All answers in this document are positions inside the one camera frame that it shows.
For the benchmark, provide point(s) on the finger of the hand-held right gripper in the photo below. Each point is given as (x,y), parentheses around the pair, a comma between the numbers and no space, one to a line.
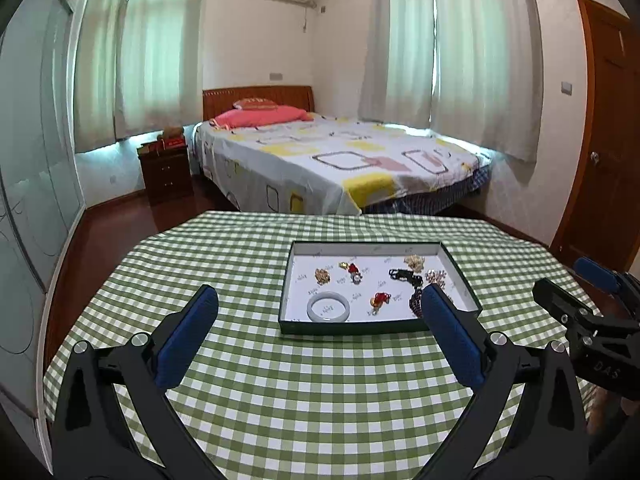
(597,272)
(555,297)

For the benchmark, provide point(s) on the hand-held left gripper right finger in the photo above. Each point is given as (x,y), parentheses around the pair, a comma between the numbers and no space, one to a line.
(452,335)

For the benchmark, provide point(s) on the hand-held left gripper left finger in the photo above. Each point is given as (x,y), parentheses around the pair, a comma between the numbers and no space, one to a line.
(187,340)

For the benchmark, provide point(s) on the green jewelry tray white lining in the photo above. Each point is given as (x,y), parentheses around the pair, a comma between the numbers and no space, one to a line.
(300,305)

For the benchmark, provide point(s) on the silver beaded jewelry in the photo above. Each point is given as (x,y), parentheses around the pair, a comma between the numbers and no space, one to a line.
(435,276)

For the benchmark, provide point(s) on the gold jewelry cluster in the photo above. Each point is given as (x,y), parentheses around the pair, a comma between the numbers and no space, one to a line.
(414,261)

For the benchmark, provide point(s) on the green checked tablecloth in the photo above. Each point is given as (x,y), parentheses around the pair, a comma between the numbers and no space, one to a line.
(250,360)

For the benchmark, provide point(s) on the brown wooden door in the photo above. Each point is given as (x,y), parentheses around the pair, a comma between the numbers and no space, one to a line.
(610,185)

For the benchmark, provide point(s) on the red and white charm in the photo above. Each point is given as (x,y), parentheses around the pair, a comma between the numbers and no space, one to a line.
(355,272)

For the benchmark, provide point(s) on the white jade bangle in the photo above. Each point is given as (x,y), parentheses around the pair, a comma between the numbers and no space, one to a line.
(310,308)

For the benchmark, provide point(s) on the dark wooden nightstand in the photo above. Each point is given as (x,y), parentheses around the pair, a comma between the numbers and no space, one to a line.
(165,175)

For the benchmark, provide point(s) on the red boxes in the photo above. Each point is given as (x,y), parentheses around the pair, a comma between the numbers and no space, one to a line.
(175,143)

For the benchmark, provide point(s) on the bed with patterned sheet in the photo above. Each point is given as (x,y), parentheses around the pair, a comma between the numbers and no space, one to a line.
(325,160)

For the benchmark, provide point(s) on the pink pillow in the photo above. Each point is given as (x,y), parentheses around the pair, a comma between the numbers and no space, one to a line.
(260,117)

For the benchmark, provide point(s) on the glass door wardrobe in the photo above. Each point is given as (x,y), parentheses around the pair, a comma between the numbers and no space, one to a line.
(30,160)

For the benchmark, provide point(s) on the wooden headboard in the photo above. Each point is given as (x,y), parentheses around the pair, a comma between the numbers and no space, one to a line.
(220,100)

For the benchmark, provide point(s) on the red embroidered cushion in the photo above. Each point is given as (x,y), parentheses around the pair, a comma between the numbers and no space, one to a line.
(255,104)

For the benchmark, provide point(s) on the wall light switch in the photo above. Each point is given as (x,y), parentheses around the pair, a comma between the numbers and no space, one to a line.
(566,87)

